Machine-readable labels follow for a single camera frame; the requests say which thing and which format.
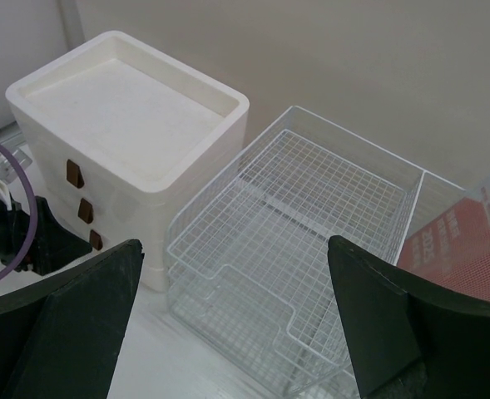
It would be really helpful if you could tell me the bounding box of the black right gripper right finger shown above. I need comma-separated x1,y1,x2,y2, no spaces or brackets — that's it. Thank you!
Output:
328,235,490,398

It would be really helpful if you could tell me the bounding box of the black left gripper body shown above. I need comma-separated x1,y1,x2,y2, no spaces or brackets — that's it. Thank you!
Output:
0,200,31,266

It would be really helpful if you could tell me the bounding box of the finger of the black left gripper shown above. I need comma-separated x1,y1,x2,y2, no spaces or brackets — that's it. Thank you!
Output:
30,196,92,274

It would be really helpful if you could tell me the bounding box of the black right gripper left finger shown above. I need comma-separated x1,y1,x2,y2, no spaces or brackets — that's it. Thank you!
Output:
0,239,144,398

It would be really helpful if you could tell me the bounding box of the red booklet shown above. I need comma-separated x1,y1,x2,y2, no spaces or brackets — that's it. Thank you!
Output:
397,176,490,302

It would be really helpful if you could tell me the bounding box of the white three-drawer storage box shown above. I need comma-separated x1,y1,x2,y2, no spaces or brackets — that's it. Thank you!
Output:
5,31,250,293

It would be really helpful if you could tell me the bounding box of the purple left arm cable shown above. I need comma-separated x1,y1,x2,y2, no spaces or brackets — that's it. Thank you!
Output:
0,135,37,293

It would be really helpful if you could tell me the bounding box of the aluminium frame rail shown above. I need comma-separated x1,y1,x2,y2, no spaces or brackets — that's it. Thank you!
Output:
0,122,26,150

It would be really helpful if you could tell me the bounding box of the white wire mesh organizer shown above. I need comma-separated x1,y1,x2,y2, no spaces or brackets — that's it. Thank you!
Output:
165,106,463,398

